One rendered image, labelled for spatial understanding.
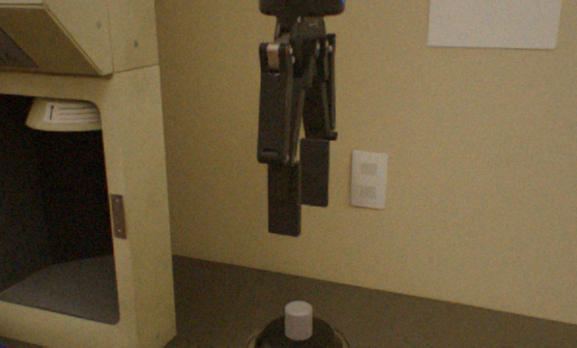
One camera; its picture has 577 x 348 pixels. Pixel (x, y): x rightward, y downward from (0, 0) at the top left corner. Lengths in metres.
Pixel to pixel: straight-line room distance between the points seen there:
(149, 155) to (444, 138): 0.54
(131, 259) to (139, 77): 0.27
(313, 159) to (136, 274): 0.44
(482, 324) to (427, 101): 0.42
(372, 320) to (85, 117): 0.61
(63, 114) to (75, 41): 0.19
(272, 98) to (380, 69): 0.67
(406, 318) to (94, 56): 0.71
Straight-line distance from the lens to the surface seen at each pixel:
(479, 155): 1.16
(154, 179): 0.96
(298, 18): 0.51
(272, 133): 0.49
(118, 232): 0.93
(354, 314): 1.16
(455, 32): 1.12
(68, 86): 0.92
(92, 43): 0.83
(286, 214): 0.54
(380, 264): 1.26
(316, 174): 0.61
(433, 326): 1.15
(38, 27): 0.81
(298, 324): 0.62
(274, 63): 0.49
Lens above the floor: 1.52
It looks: 18 degrees down
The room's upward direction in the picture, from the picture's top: straight up
